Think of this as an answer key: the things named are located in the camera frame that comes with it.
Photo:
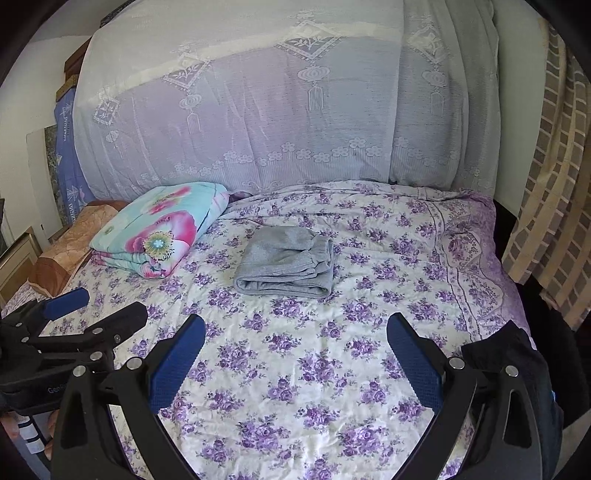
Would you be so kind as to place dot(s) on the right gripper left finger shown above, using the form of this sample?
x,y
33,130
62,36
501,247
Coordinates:
x,y
86,442

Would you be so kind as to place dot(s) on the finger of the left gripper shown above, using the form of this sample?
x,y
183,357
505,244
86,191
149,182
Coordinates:
x,y
29,320
97,332

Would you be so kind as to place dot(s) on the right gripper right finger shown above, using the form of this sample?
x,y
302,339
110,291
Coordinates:
x,y
471,405

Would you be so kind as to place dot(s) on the grey sweatpants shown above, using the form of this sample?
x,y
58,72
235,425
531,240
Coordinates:
x,y
286,261

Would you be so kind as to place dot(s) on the person's hand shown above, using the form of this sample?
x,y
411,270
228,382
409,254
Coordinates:
x,y
51,425

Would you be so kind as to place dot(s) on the brown orange pillow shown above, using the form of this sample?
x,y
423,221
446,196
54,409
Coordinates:
x,y
56,266

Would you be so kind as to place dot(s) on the black garment at bedside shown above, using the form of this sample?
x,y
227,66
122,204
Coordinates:
x,y
553,361

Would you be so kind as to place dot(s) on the folded teal floral quilt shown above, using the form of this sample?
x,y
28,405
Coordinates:
x,y
152,234

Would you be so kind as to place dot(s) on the blue patterned fabric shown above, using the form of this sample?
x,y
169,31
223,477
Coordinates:
x,y
73,187

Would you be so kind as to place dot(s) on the beige checkered curtain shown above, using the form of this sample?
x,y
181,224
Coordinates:
x,y
551,240

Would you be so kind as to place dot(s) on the purple floral bedspread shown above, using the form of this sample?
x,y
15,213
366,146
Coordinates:
x,y
291,388

